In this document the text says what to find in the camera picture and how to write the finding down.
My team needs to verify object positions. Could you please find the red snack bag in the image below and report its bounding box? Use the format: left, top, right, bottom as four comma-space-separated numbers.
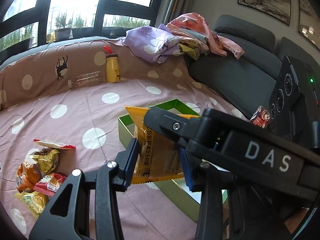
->
34, 172, 66, 197

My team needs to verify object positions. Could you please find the small red candy packet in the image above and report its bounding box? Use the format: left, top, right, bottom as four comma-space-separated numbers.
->
249, 105, 271, 128

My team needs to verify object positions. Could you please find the brown polka dot cushion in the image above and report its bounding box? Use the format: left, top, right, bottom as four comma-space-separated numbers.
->
1, 39, 186, 109

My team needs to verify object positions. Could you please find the yellow drink bottle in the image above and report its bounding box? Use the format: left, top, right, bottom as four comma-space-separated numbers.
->
104, 46, 120, 83

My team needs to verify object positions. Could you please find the orange snack bag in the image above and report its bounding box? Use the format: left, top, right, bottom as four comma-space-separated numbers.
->
16, 161, 42, 192

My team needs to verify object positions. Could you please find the yellow-green corn snack bag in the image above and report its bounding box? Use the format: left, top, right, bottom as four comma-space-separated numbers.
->
15, 191, 48, 219

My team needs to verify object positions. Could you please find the person's right hand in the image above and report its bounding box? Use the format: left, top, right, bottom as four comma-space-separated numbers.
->
284, 208, 308, 233

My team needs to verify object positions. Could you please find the white red-edged snack packet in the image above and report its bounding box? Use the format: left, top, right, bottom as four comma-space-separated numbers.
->
33, 139, 76, 150

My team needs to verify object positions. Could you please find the dark grey sofa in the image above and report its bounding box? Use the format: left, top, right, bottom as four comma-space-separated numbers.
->
184, 15, 319, 118

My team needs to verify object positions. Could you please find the green cardboard box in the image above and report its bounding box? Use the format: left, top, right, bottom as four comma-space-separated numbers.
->
118, 99, 229, 222

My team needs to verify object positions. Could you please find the gold yellow snack bag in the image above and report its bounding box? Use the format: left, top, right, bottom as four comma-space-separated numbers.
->
30, 148, 60, 174

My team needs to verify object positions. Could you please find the clear plastic bottle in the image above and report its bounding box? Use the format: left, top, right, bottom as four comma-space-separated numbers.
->
68, 72, 101, 89

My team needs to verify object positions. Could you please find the orange-yellow snack bag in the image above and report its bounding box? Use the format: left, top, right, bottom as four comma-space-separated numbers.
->
125, 106, 201, 185

